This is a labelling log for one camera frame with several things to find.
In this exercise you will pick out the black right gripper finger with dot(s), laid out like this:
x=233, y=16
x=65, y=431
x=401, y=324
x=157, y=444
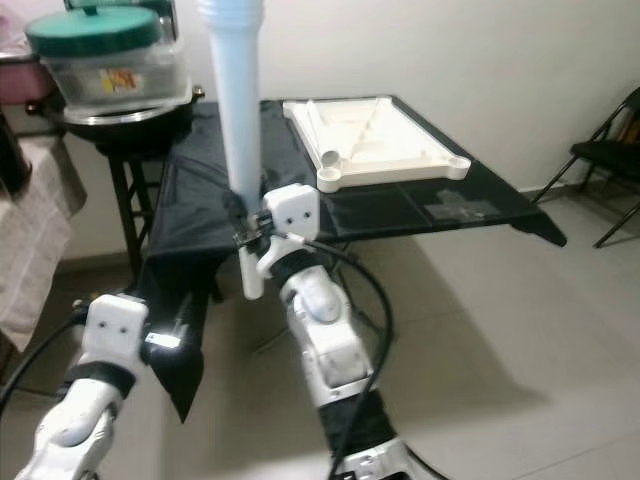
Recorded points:
x=234, y=212

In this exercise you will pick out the white plastic table leg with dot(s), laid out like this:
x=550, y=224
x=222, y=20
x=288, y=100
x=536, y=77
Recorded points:
x=237, y=110

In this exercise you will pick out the white plastic table top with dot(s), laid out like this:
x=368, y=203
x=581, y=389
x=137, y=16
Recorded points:
x=370, y=140

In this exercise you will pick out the black tablecloth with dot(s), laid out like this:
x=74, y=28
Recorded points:
x=190, y=200

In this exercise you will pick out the black metal stand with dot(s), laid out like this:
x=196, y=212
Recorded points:
x=125, y=210

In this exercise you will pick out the black round wok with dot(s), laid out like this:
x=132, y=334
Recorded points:
x=120, y=132

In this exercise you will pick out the beige patterned cover cloth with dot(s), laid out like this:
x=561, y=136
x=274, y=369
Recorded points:
x=32, y=240

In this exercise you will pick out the clear tape cross patch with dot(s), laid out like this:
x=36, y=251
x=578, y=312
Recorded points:
x=460, y=207

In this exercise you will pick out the green-lidded clear storage bin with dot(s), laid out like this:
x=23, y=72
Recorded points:
x=95, y=32

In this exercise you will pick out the pink plastic basin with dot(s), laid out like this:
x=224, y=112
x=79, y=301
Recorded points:
x=20, y=85

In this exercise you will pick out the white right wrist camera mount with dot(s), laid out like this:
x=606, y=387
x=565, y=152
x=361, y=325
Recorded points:
x=295, y=205

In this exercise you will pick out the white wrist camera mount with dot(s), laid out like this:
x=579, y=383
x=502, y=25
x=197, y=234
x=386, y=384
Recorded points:
x=295, y=205
x=115, y=325

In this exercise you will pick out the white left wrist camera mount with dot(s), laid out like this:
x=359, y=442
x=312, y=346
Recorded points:
x=115, y=325

